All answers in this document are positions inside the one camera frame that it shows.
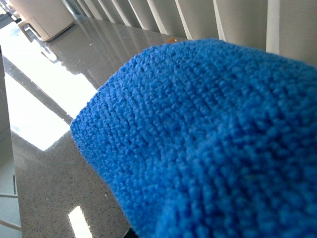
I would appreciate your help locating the blue microfiber towel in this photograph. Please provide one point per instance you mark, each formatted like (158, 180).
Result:
(207, 139)

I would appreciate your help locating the white towel rack with wooden bars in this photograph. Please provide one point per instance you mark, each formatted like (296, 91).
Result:
(171, 40)

